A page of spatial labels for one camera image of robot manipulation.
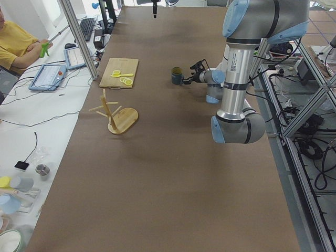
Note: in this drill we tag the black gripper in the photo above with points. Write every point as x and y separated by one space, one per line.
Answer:
196 76

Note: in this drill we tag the blue mug with yellow interior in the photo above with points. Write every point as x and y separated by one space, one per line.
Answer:
176 76

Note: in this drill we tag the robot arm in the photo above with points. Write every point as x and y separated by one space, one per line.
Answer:
246 23

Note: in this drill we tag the bamboo cup rack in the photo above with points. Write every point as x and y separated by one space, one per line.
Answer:
120 120

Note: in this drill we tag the grey cup lying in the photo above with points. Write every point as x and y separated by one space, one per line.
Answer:
23 184

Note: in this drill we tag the yellow cup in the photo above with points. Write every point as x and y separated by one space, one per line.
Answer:
5 182

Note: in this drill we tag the light blue cup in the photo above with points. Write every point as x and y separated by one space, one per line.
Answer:
9 203

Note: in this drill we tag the wooden cutting board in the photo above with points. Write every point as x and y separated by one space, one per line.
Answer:
125 65

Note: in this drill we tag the lemon slice front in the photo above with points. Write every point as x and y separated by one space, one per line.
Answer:
128 83

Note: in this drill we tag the lemon slice by knife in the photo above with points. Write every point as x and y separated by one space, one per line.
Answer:
116 73

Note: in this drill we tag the black power adapter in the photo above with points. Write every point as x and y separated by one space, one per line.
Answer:
98 40

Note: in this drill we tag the black keyboard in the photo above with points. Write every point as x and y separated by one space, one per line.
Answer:
86 26

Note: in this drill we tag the blue teach pendant far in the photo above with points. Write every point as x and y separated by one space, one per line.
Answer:
74 58

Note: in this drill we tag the blue teach pendant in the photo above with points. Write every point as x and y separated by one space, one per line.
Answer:
48 78
74 58

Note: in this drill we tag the computer mouse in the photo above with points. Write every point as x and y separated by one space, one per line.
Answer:
69 45

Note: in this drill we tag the green clamp tool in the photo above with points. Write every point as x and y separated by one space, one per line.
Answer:
44 50

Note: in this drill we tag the blue teach pendant near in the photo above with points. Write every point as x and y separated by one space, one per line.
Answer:
48 78

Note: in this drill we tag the person in yellow shirt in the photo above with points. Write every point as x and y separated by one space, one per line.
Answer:
19 49

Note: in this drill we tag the small black square device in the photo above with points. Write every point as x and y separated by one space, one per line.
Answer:
22 165

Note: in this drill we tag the white bowl green rim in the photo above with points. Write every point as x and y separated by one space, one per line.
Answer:
12 241

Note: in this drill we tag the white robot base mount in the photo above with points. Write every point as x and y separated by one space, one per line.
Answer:
222 66

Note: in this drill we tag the aluminium frame post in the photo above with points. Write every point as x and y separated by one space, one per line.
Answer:
77 33

